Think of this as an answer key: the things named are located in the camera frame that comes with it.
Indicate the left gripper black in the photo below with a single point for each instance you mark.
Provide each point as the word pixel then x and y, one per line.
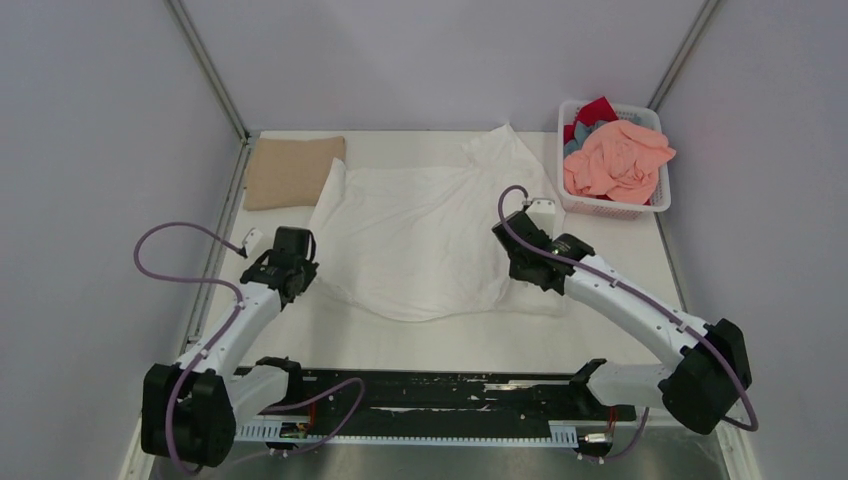
pixel 309 273

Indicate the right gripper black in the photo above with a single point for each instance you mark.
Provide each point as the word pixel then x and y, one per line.
pixel 513 270

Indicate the white t shirt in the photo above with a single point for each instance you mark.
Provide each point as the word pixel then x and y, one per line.
pixel 415 244

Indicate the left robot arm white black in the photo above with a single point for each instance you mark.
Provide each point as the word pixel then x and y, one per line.
pixel 192 408

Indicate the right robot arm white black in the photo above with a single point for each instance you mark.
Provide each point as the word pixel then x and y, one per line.
pixel 703 369

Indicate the white plastic laundry basket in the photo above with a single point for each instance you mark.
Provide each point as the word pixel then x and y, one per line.
pixel 660 200

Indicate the folded tan t shirt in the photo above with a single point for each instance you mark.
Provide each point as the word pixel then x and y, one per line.
pixel 290 173

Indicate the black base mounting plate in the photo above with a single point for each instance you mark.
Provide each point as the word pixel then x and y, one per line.
pixel 444 407

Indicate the crumpled salmon pink t shirt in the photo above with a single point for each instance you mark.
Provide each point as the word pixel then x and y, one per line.
pixel 620 160

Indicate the grey blue t shirt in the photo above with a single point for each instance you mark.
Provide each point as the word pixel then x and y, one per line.
pixel 579 133

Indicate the red t shirt in basket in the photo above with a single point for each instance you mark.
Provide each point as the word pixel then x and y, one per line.
pixel 599 109

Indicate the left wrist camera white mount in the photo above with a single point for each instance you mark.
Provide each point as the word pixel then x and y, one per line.
pixel 251 241

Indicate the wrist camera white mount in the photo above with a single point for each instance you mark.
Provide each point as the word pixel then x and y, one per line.
pixel 251 241
pixel 543 213

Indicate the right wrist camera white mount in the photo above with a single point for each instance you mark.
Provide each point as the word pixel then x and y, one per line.
pixel 543 213

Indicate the aluminium table edge rail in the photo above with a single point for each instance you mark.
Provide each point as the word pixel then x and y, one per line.
pixel 137 464

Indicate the left aluminium frame post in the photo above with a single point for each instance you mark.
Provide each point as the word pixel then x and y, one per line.
pixel 203 59

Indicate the aluminium frame post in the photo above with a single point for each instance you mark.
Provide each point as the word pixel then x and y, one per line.
pixel 203 59
pixel 695 33

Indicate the right aluminium frame post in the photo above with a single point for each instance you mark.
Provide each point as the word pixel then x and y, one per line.
pixel 695 33

